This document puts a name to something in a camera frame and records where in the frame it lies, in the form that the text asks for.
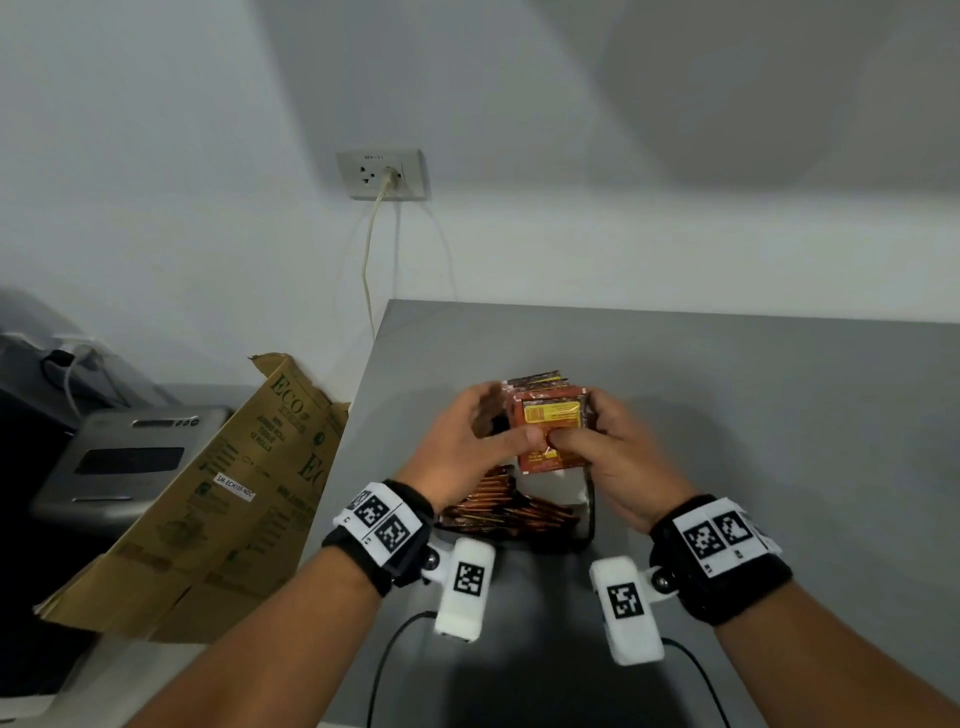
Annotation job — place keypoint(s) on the person's left hand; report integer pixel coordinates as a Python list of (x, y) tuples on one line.
[(450, 450)]

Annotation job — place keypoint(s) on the person's left forearm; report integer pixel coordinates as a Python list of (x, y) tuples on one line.
[(277, 652)]

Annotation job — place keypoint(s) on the person's right hand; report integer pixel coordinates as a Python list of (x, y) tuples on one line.
[(622, 465)]

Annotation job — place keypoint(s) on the black wristband with marker tags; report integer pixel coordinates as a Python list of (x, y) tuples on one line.
[(382, 529), (720, 555)]

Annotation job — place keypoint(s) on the person's right forearm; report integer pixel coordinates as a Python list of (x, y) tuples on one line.
[(832, 667)]

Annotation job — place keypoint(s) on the brown cardboard box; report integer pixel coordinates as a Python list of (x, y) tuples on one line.
[(217, 525)]

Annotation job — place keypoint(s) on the black tray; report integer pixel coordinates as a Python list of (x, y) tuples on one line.
[(586, 521)]

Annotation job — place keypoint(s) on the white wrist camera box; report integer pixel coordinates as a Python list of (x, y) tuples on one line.
[(626, 611), (465, 592)]

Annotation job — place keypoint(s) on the pile of orange coffee sachets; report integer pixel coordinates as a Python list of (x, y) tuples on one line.
[(517, 517)]

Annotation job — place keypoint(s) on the white wall socket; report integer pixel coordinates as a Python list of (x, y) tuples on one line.
[(367, 174)]

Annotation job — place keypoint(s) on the grey appliance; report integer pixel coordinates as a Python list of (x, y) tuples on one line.
[(120, 469)]

